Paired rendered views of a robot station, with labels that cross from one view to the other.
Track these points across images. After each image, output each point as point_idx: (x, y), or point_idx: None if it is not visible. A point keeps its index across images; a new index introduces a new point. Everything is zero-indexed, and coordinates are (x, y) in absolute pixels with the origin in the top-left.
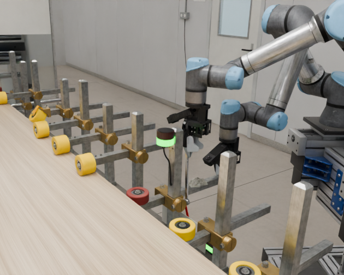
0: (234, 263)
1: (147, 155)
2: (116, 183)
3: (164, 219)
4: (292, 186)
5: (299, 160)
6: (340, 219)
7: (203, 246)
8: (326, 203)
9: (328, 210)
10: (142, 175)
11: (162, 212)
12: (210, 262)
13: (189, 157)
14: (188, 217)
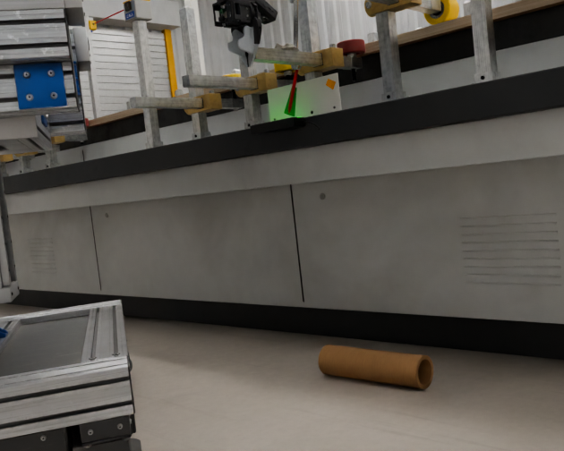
0: (239, 73)
1: (364, 3)
2: (474, 78)
3: (336, 105)
4: (193, 10)
5: (70, 40)
6: (46, 133)
7: (272, 114)
8: (40, 126)
9: (43, 137)
10: (379, 41)
11: (337, 95)
12: (258, 73)
13: (291, 3)
14: (292, 84)
